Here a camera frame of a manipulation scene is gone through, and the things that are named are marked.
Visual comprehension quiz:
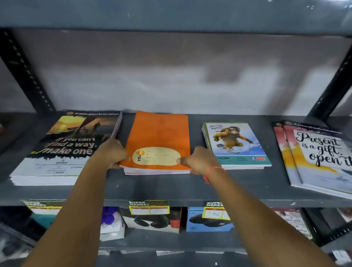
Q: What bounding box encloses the watercolour notebook underneath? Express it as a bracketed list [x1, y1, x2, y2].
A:
[272, 120, 303, 190]

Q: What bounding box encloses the grey metal shelving unit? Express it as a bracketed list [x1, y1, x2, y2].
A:
[0, 0, 352, 267]

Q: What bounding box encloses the stack of snowboarder cover notebooks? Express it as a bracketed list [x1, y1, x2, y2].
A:
[201, 117, 272, 175]

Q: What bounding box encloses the white box with black device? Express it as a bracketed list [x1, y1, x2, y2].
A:
[119, 202, 184, 239]

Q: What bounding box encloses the stack of dark sunset notebooks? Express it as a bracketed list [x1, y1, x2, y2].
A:
[4, 106, 128, 191]

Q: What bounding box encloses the white box with blue print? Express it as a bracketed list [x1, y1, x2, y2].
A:
[97, 205, 127, 242]

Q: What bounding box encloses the white red printed booklet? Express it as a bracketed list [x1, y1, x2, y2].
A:
[272, 205, 313, 243]

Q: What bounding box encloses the red thread wristband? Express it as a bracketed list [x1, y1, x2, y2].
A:
[202, 165, 227, 185]

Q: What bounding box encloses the person's left hand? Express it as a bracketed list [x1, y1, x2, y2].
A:
[91, 136, 130, 172]

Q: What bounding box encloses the white watercolour lettering notebook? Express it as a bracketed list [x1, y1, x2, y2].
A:
[281, 118, 352, 214]

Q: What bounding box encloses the stack of orange notebooks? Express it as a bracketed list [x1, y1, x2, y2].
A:
[115, 107, 194, 180]

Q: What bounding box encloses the blue box with black device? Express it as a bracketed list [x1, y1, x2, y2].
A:
[184, 203, 235, 235]

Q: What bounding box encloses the yellow green shelf price label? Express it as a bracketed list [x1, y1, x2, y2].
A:
[200, 199, 231, 223]
[21, 196, 66, 217]
[128, 197, 171, 218]

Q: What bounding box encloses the person's left forearm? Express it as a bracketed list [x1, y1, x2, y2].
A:
[0, 156, 127, 267]

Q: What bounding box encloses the person's right hand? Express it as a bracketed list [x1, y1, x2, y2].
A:
[175, 144, 223, 179]

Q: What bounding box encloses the person's right forearm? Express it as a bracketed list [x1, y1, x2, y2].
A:
[203, 158, 339, 267]

